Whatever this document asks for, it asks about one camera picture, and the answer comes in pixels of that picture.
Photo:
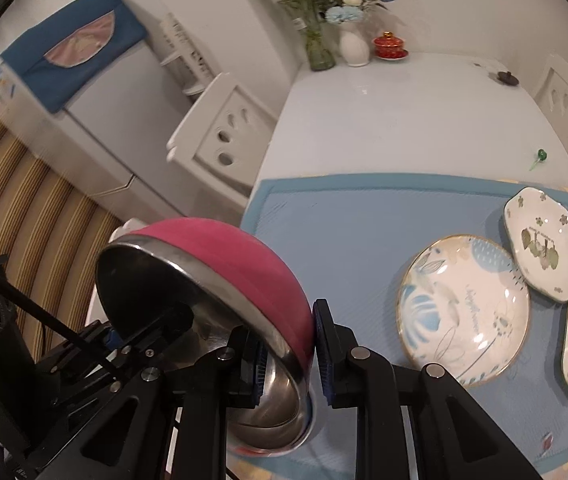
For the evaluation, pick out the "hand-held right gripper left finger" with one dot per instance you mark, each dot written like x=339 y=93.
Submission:
x=260 y=367

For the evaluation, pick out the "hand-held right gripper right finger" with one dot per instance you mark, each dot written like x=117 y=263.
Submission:
x=322 y=352

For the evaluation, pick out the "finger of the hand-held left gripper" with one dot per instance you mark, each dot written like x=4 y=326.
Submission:
x=163 y=330
x=88 y=355

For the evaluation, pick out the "pink steel bowl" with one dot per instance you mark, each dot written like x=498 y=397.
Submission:
x=269 y=430

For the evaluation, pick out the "stainless steel bowl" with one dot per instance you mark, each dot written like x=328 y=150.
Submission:
x=223 y=255

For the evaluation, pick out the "round leaf-print plate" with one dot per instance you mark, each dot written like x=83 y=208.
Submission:
x=464 y=310

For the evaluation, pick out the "light blue table mat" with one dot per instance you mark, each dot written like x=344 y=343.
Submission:
x=354 y=240

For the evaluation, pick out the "striped brown curtain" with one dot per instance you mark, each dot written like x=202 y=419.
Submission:
x=13 y=185

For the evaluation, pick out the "grey refrigerator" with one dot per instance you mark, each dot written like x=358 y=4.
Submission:
x=103 y=145

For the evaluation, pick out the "white dining chair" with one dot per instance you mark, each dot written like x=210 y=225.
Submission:
x=564 y=105
x=213 y=125

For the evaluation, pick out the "white shelf rack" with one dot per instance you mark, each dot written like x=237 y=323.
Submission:
x=183 y=50

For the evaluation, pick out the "small green trinket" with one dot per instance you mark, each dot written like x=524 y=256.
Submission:
x=541 y=155

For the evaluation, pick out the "glass vase with dried flowers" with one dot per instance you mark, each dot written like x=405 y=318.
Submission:
x=320 y=52

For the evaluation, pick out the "white vase with blue flowers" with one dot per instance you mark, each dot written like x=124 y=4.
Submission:
x=354 y=47

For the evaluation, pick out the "blue fridge cover cloth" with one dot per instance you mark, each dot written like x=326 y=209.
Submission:
x=63 y=35

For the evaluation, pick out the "red lidded teacup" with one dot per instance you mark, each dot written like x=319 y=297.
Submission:
x=389 y=45

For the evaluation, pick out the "small dark dish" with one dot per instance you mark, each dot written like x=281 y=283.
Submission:
x=507 y=78

